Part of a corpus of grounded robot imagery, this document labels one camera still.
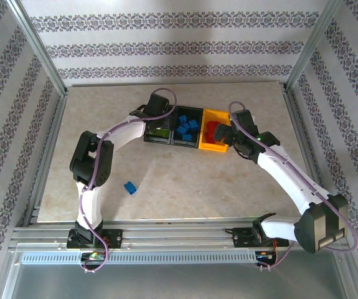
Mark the yellow plastic bin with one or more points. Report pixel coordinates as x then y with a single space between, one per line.
213 146

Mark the black plastic bin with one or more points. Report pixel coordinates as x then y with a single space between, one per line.
185 143
157 140

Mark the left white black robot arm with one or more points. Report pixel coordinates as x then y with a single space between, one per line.
125 132

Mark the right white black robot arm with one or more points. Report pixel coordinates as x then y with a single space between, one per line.
287 177

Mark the grey metal sheet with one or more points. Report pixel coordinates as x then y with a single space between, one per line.
178 283

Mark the aluminium side rail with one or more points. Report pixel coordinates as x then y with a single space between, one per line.
302 134
54 130

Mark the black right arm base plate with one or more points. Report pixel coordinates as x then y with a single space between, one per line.
241 238

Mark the aluminium mounting rail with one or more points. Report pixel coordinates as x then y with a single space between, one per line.
172 236

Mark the aluminium frame post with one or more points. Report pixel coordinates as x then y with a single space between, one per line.
40 50
311 46

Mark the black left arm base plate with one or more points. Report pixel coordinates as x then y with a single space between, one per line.
114 238

